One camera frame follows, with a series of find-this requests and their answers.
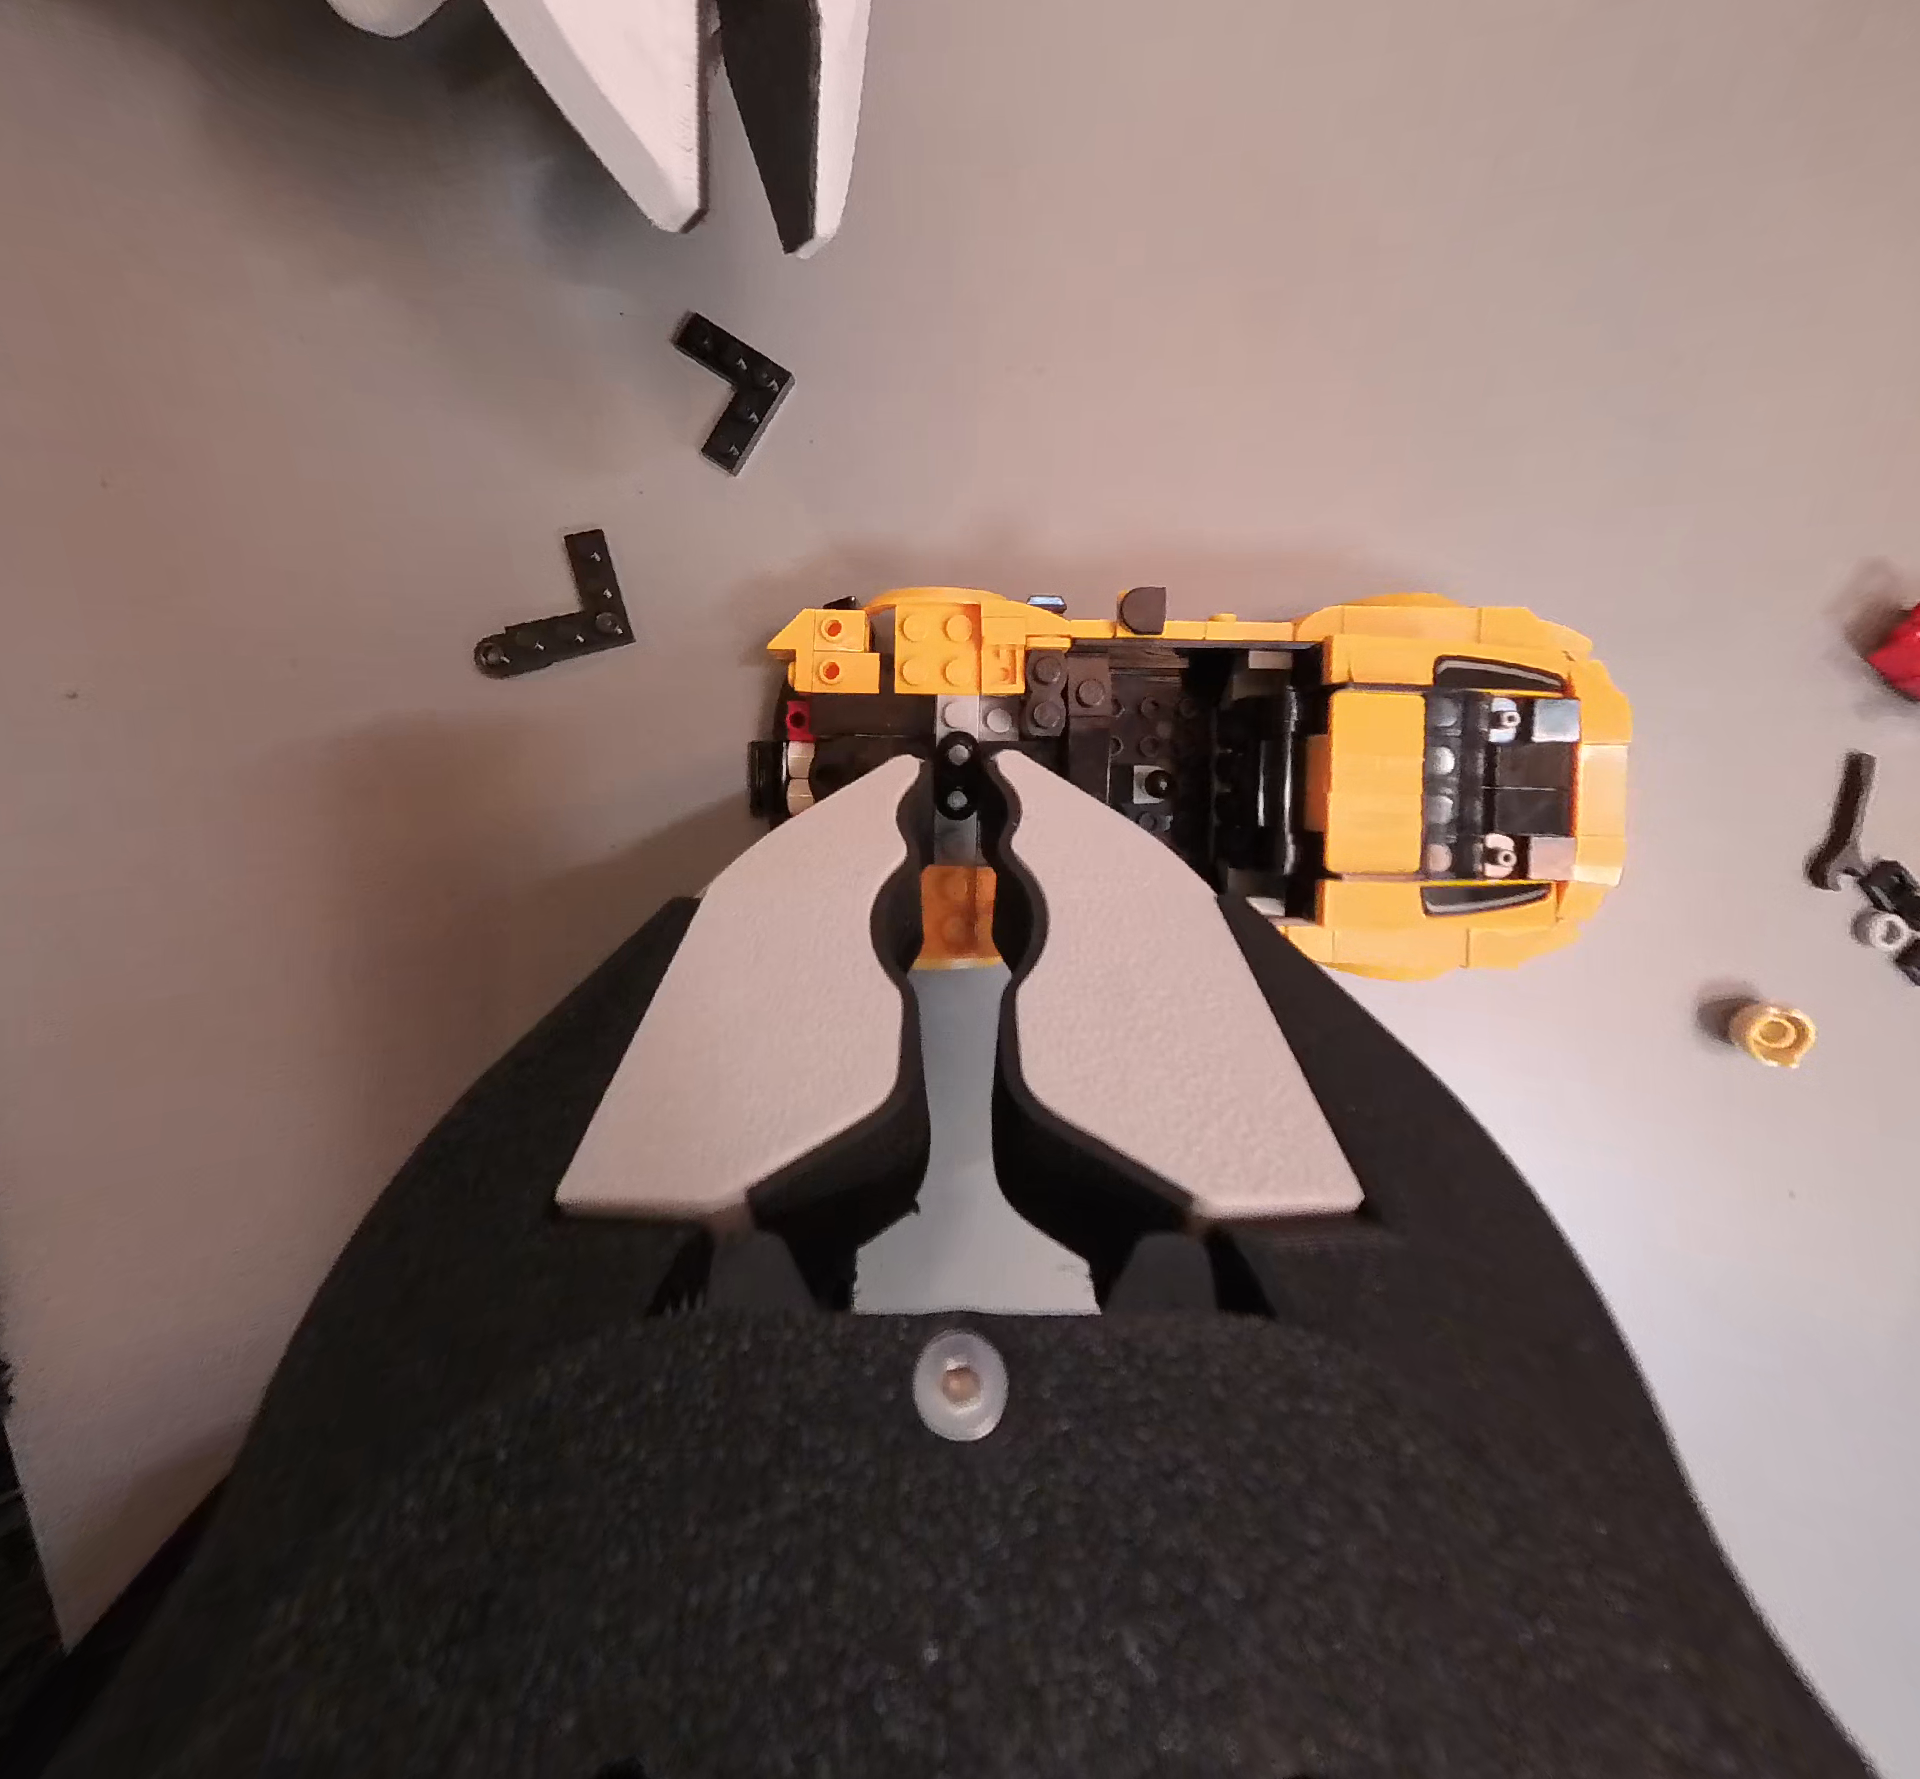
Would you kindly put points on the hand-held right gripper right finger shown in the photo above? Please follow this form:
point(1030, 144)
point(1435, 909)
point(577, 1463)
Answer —
point(1169, 1044)

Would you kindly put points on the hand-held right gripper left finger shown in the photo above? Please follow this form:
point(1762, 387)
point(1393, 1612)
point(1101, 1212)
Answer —
point(749, 1044)

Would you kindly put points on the yellow lego car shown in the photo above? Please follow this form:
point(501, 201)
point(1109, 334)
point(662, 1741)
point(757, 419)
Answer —
point(1380, 789)

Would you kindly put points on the black L-shaped lego plate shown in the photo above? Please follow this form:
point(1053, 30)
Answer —
point(763, 384)

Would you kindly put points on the tan round lego piece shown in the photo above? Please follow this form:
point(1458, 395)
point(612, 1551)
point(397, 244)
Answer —
point(1778, 1036)

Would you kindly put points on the black lego wrench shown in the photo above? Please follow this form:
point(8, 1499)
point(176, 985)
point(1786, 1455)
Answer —
point(1851, 805)

